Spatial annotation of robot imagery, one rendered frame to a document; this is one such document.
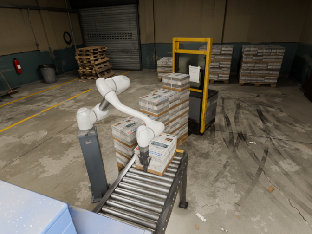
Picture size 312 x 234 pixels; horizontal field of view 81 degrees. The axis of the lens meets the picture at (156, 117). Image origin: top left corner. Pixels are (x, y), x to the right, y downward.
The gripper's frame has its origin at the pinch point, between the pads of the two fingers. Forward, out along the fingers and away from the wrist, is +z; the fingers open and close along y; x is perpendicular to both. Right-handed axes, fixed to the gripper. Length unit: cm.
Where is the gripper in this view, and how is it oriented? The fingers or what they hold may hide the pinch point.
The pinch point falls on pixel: (145, 168)
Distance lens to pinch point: 167.9
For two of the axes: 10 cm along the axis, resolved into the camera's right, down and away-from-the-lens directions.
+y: -9.4, -1.2, 3.3
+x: -3.5, 4.3, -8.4
